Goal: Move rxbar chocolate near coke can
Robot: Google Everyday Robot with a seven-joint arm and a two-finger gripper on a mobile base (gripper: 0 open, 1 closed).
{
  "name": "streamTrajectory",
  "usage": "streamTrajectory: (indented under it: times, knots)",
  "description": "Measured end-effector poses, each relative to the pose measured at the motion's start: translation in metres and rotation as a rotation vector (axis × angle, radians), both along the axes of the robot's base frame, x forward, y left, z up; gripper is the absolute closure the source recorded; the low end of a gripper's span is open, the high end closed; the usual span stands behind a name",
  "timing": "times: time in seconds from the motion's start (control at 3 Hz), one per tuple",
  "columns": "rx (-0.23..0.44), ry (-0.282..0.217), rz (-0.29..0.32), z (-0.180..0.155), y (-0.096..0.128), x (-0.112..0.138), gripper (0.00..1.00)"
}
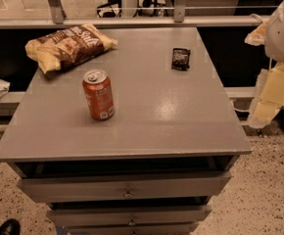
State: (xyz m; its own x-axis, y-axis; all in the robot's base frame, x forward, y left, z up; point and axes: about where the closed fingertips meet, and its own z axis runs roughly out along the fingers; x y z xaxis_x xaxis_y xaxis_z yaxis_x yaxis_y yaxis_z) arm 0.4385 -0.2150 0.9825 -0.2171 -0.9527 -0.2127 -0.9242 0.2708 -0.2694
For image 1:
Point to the brown yellow chip bag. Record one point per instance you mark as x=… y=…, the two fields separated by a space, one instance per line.
x=68 y=47

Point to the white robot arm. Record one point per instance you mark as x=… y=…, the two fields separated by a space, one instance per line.
x=274 y=38

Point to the grey metal railing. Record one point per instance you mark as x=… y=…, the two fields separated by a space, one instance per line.
x=131 y=13

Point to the bottom grey drawer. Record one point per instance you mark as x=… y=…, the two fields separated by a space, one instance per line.
x=142 y=229

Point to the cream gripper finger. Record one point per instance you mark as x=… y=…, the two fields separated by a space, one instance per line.
x=269 y=97
x=257 y=36

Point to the orange soda can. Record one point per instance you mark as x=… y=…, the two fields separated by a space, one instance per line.
x=98 y=93

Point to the grey drawer cabinet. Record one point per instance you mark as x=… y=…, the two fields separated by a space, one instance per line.
x=165 y=120

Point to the black shoe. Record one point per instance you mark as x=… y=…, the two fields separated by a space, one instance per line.
x=10 y=227

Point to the black rxbar chocolate wrapper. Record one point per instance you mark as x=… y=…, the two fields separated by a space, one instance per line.
x=180 y=59

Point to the black office chair base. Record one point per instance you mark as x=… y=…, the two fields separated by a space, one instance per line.
x=111 y=4

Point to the top grey drawer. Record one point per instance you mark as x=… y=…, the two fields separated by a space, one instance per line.
x=124 y=187

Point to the middle grey drawer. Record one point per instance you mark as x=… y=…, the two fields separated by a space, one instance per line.
x=129 y=216

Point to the grey drawer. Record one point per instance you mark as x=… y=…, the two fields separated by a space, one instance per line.
x=124 y=187
x=142 y=229
x=129 y=216

